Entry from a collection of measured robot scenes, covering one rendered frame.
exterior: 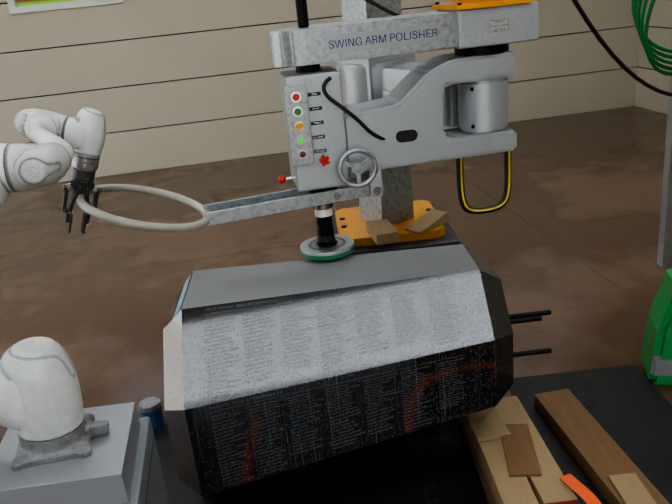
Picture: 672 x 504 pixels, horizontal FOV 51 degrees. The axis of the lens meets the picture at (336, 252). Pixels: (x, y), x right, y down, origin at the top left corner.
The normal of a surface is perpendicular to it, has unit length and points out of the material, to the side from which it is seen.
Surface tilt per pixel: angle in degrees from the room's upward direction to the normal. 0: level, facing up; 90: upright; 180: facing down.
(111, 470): 3
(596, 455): 0
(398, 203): 90
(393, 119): 90
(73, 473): 3
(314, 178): 90
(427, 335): 45
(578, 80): 90
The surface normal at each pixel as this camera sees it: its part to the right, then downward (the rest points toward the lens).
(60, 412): 0.72, 0.21
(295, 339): 0.01, -0.41
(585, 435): -0.10, -0.93
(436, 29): 0.18, 0.33
